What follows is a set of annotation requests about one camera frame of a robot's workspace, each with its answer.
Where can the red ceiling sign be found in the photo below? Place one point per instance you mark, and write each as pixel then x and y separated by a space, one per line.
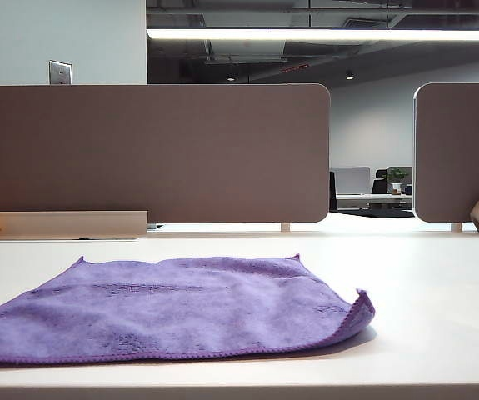
pixel 294 68

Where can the white divider foot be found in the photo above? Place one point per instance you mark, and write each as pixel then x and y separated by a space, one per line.
pixel 285 227
pixel 456 227

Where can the metal ceiling duct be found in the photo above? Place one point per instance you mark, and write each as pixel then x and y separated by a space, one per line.
pixel 243 52

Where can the silver wall switch plate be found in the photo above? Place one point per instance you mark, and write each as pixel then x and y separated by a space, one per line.
pixel 60 73

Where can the small potted green plant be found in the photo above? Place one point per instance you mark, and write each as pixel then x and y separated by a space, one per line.
pixel 397 175

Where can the dark mug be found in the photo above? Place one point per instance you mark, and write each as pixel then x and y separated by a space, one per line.
pixel 408 189

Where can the purple microfiber cloth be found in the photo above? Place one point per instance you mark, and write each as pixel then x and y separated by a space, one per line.
pixel 181 308

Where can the grey background desk partition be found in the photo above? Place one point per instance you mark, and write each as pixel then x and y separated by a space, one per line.
pixel 409 173
pixel 351 180

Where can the white ceiling light strip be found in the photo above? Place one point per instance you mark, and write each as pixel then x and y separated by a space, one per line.
pixel 305 34

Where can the white background desk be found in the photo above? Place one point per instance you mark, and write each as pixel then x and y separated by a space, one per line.
pixel 368 201

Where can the brown desk divider panel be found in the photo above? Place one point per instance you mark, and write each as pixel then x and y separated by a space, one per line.
pixel 160 154
pixel 460 154

